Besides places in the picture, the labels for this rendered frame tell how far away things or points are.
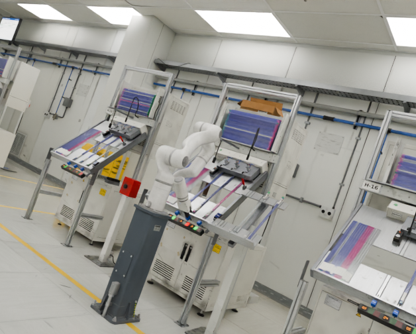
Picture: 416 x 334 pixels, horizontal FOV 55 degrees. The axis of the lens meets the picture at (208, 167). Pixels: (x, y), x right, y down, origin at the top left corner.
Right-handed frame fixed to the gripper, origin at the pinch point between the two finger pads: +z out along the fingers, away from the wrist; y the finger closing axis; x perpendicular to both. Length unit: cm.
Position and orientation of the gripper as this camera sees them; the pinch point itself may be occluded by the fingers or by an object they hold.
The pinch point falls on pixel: (187, 214)
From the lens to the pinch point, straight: 291.0
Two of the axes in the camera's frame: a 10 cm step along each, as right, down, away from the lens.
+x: 5.9, -5.3, 6.1
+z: 1.6, 8.1, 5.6
